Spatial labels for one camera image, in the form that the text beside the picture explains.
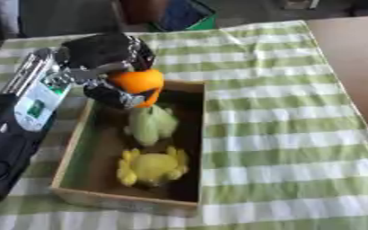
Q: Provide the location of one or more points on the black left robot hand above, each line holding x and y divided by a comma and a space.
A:
99, 50

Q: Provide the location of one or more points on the orange toy fruit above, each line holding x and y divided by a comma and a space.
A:
139, 81

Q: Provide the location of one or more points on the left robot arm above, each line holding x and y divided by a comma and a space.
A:
19, 119

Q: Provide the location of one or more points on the tan cardboard box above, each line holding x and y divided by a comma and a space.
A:
129, 149

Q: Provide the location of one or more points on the brown chair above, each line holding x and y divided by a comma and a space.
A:
137, 10

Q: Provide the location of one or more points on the pale green toy vegetable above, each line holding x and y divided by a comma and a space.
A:
150, 124

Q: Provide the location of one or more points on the green and blue bag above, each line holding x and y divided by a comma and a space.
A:
184, 15

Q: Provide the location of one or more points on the yellow soft toy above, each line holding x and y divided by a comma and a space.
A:
151, 167

